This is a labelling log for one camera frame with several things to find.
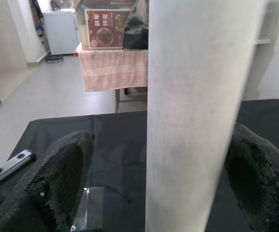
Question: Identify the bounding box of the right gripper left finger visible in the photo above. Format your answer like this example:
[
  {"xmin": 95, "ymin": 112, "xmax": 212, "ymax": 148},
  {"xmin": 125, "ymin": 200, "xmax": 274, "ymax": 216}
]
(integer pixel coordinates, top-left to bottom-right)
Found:
[{"xmin": 0, "ymin": 130, "xmax": 96, "ymax": 232}]

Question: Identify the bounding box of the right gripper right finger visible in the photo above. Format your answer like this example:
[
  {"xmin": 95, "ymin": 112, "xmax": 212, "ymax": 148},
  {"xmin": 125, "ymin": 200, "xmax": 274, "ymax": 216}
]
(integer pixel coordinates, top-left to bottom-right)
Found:
[{"xmin": 222, "ymin": 122, "xmax": 279, "ymax": 232}]

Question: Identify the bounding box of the white plastic table leg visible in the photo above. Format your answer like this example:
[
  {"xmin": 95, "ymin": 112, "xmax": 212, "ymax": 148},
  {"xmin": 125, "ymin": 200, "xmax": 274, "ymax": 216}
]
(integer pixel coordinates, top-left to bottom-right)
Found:
[{"xmin": 145, "ymin": 0, "xmax": 272, "ymax": 232}]

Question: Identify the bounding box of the clear tape patch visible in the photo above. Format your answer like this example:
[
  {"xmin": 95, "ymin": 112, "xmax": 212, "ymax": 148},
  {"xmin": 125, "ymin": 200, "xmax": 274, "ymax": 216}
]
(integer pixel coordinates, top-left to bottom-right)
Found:
[{"xmin": 71, "ymin": 187, "xmax": 105, "ymax": 230}]

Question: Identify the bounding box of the black tablecloth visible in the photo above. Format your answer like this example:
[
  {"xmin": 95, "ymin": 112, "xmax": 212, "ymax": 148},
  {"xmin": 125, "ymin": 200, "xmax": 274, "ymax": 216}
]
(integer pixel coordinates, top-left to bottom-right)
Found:
[{"xmin": 7, "ymin": 98, "xmax": 279, "ymax": 232}]

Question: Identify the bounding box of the small black floor object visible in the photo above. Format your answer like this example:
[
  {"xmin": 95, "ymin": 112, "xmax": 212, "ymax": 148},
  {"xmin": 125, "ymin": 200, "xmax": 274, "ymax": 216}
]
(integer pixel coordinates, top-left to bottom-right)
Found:
[{"xmin": 44, "ymin": 55, "xmax": 64, "ymax": 64}]

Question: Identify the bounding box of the red print box orange lid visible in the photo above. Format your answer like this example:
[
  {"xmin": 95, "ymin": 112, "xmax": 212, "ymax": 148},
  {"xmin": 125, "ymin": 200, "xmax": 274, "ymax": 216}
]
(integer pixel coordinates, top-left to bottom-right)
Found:
[{"xmin": 77, "ymin": 0, "xmax": 134, "ymax": 50}]

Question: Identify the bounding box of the black plastic bag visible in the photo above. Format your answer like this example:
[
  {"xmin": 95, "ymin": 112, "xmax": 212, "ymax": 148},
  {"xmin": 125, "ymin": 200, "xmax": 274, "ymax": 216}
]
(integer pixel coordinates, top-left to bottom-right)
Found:
[{"xmin": 123, "ymin": 0, "xmax": 149, "ymax": 50}]

